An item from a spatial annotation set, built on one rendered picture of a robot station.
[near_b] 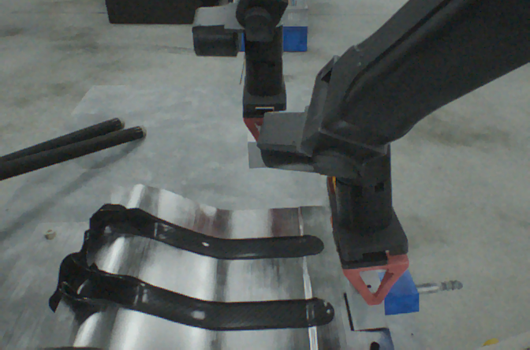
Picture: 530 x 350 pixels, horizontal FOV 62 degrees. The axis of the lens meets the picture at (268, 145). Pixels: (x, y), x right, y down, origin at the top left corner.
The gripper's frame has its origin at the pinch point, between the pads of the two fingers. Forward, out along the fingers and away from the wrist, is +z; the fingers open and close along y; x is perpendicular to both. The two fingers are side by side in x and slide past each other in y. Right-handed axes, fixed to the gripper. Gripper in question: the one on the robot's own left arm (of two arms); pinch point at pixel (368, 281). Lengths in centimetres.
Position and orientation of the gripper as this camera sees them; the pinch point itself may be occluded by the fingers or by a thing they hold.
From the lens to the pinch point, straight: 54.4
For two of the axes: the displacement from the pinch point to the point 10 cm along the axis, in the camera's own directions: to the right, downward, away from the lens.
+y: 0.0, 4.3, -9.0
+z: 1.4, 8.9, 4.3
